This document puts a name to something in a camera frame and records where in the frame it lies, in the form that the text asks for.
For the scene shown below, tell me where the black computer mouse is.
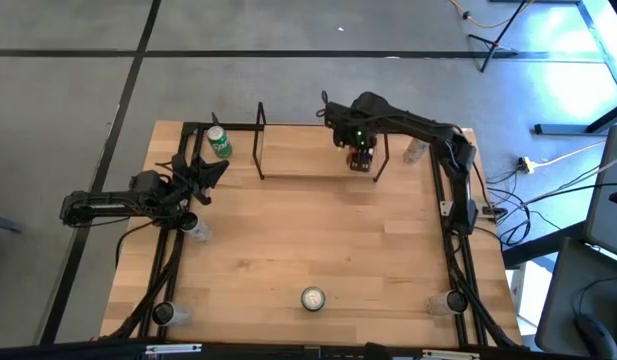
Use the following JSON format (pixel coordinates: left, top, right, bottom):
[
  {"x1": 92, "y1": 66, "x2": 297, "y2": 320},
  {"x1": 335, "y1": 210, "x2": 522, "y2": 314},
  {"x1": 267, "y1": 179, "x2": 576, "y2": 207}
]
[{"x1": 573, "y1": 312, "x2": 617, "y2": 360}]

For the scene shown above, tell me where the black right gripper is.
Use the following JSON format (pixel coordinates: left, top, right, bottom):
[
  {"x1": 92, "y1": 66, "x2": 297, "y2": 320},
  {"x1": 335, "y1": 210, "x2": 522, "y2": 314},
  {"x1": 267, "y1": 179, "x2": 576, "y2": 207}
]
[{"x1": 323, "y1": 102, "x2": 379, "y2": 171}]

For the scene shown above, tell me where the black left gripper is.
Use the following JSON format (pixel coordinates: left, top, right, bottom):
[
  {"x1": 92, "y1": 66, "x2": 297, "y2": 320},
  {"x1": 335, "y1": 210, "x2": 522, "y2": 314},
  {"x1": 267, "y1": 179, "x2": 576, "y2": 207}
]
[{"x1": 156, "y1": 153, "x2": 231, "y2": 211}]

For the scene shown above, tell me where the black tripod stand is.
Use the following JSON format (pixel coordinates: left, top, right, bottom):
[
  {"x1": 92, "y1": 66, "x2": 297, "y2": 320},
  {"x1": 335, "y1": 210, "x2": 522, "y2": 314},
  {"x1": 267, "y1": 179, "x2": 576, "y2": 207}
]
[{"x1": 467, "y1": 0, "x2": 535, "y2": 74}]

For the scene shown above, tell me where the pale grey can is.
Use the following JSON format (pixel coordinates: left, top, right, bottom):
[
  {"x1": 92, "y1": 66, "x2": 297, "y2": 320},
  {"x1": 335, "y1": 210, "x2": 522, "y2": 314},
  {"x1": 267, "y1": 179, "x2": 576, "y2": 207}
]
[{"x1": 402, "y1": 138, "x2": 430, "y2": 165}]

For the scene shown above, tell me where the red soda can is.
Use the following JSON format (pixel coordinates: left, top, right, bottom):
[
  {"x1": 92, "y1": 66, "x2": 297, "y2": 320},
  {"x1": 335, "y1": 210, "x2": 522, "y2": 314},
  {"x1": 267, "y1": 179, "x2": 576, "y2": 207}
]
[{"x1": 346, "y1": 144, "x2": 378, "y2": 174}]

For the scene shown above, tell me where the yellow cable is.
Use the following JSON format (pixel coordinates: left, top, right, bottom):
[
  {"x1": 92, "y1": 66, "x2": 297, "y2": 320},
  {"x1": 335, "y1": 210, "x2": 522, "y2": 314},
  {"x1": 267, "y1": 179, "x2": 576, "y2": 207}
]
[{"x1": 447, "y1": 0, "x2": 535, "y2": 30}]

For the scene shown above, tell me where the green soda can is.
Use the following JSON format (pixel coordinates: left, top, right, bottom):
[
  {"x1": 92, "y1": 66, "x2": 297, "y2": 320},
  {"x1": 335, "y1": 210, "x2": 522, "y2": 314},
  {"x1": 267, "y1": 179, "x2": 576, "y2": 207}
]
[
  {"x1": 300, "y1": 286, "x2": 327, "y2": 313},
  {"x1": 206, "y1": 125, "x2": 234, "y2": 160}
]

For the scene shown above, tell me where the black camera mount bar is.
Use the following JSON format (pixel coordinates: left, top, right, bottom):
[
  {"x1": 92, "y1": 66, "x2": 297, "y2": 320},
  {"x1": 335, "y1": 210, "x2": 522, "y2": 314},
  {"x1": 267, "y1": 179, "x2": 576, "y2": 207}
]
[{"x1": 0, "y1": 337, "x2": 617, "y2": 360}]

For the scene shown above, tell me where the wooden shelf with black legs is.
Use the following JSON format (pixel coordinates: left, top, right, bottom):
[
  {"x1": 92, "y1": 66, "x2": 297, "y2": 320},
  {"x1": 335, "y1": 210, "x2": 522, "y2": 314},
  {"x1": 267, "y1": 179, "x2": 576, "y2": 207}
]
[{"x1": 251, "y1": 102, "x2": 392, "y2": 184}]

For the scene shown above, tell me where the black aluminium table frame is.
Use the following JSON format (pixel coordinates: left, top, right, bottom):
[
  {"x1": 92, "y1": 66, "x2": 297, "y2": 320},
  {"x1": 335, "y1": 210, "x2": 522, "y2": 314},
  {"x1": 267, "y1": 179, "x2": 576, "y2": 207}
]
[{"x1": 115, "y1": 121, "x2": 519, "y2": 349}]

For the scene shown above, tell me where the black floor cable bundle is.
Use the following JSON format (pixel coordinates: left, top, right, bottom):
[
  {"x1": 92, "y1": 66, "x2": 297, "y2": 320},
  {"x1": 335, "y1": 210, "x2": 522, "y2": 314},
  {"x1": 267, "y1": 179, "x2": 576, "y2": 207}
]
[{"x1": 480, "y1": 167, "x2": 617, "y2": 249}]

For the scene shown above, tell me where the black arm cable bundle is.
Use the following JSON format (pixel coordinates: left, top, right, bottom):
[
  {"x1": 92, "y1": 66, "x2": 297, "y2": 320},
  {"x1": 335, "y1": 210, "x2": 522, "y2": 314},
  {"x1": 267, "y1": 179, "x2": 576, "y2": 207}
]
[
  {"x1": 445, "y1": 232, "x2": 527, "y2": 350},
  {"x1": 107, "y1": 219, "x2": 187, "y2": 344}
]

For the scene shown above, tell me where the grey desk panel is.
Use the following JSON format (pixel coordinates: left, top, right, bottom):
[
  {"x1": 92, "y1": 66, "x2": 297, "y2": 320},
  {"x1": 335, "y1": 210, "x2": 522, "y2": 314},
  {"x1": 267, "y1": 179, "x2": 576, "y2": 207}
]
[{"x1": 582, "y1": 124, "x2": 617, "y2": 261}]

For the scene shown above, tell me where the black desk foot bar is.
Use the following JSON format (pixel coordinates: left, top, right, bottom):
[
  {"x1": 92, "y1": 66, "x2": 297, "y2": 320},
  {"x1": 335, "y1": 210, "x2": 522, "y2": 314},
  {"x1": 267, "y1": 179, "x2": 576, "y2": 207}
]
[{"x1": 532, "y1": 98, "x2": 617, "y2": 137}]

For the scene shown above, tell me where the white cable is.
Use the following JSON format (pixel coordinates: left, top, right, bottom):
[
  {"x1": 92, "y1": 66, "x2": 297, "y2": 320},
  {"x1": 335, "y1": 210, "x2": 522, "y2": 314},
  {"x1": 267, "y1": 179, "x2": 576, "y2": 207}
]
[{"x1": 531, "y1": 139, "x2": 608, "y2": 169}]

